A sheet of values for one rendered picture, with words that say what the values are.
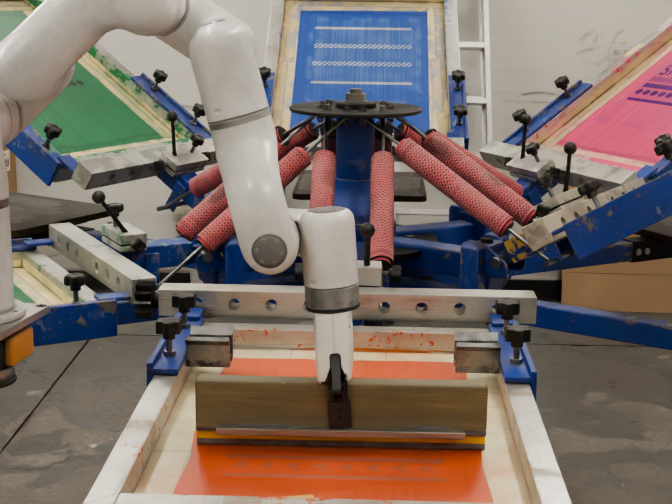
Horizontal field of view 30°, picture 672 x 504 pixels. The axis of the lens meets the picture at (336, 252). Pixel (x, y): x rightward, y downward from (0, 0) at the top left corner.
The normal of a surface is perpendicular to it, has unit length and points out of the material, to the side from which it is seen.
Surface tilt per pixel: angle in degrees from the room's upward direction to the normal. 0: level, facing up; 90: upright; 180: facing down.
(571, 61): 90
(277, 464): 0
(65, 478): 0
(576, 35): 90
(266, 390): 90
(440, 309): 90
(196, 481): 0
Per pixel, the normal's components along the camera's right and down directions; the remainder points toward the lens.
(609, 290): -0.03, -0.04
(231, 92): 0.06, 0.20
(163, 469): 0.01, -0.97
